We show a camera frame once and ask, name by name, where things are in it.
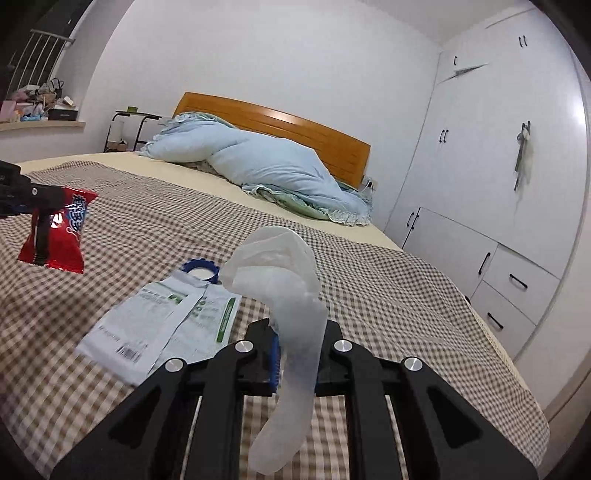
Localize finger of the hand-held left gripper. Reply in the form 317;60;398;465
18;182;65;215
33;208;52;267

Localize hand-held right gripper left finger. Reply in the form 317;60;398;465
51;318;280;480

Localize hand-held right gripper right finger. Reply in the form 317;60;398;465
315;320;539;480

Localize small red snack packet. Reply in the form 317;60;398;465
17;187;99;274

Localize blue scalloped round lid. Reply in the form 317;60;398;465
180;259;219;283

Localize wooden bed with checkered cover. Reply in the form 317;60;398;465
0;161;551;480

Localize black metal bedside rack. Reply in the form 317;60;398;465
104;110;160;153

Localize green ruffled quilt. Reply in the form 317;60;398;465
242;182;372;227

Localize light blue duvet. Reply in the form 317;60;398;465
139;112;372;227

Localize white wardrobe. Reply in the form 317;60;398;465
383;4;585;361

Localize hanging grey cloth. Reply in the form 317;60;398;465
514;121;533;192

